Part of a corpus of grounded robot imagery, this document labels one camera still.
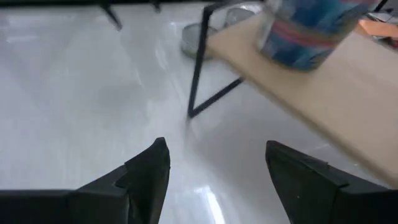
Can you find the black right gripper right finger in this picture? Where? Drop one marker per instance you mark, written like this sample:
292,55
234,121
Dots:
311,193

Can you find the blue Wild Planet tuna can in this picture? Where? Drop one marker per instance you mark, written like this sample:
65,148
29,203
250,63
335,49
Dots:
295,54

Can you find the wooden shelf black metal frame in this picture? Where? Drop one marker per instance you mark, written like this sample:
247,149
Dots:
342,102

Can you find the orange pad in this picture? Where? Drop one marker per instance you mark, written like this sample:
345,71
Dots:
379,28

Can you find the tin can stack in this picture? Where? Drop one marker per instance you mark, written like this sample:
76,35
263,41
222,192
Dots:
317,12

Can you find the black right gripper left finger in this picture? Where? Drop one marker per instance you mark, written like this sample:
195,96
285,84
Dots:
143,186

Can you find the black metal table frame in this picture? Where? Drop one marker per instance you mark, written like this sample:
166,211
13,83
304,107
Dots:
112,18

